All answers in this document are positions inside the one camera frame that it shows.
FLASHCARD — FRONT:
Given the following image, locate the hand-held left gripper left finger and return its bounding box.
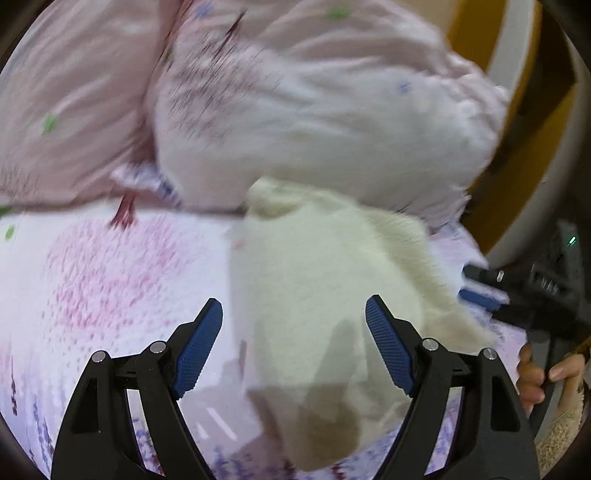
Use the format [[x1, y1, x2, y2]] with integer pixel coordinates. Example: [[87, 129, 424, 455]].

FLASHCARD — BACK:
[[51, 298, 223, 480]]

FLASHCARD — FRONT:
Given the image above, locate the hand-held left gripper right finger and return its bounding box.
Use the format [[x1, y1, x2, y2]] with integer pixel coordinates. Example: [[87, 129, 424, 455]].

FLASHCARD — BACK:
[[365, 295, 541, 480]]

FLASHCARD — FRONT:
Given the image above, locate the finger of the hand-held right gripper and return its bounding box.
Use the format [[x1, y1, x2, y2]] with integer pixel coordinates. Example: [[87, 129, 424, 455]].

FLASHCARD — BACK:
[[458, 287, 539, 330], [462, 264, 532, 291]]

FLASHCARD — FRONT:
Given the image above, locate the cream cable knit cardigan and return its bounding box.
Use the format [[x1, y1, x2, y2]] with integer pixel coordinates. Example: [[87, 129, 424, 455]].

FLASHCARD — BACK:
[[228, 178, 499, 472]]

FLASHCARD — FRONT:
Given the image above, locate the person's right forearm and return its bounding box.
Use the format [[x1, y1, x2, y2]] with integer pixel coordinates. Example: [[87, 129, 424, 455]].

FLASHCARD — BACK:
[[534, 369, 589, 478]]

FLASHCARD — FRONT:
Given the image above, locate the person's right hand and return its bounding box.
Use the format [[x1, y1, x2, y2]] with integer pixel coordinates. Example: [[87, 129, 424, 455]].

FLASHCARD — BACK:
[[516, 339, 591, 409]]

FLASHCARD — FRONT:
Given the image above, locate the wooden headboard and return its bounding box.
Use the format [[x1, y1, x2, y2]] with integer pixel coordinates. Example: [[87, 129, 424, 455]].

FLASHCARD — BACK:
[[443, 0, 583, 259]]

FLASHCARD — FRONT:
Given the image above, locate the pink floral bed sheet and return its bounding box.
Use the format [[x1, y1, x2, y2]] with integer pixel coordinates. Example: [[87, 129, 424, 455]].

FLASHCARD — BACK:
[[0, 166, 532, 480]]

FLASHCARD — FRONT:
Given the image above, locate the dark cabinet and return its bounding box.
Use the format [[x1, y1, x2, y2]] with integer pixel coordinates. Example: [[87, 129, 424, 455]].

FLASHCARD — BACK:
[[522, 0, 591, 227]]

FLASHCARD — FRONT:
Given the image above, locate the pink floral pillow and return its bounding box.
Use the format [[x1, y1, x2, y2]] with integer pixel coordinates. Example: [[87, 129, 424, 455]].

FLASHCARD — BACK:
[[0, 0, 185, 208], [148, 0, 513, 232]]

